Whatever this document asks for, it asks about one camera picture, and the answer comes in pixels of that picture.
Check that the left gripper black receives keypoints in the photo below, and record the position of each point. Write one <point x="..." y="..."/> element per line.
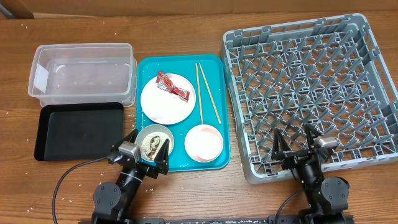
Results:
<point x="161" y="164"/>

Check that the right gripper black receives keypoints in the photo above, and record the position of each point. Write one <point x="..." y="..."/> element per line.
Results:
<point x="282" y="150"/>

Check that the grey bowl with rice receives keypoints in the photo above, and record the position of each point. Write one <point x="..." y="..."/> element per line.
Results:
<point x="150" y="140"/>

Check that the red snack wrapper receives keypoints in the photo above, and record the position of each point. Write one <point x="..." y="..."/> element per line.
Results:
<point x="165" y="83"/>

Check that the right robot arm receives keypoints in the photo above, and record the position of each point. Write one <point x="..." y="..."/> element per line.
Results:
<point x="327" y="197"/>

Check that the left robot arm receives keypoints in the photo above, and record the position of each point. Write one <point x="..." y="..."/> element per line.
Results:
<point x="113" y="200"/>

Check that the grey dishwasher rack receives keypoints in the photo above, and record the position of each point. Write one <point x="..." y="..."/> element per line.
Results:
<point x="327" y="72"/>

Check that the large white plate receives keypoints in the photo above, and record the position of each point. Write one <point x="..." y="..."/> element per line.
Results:
<point x="163" y="107"/>

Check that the small pink bowl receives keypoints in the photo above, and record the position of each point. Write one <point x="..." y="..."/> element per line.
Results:
<point x="203" y="143"/>

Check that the teal plastic tray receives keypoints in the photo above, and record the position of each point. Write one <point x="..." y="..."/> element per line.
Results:
<point x="184" y="65"/>

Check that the black plastic tray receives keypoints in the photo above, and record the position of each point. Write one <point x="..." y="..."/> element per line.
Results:
<point x="78" y="131"/>

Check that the clear plastic bin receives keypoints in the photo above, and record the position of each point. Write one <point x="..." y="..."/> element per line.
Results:
<point x="83" y="73"/>

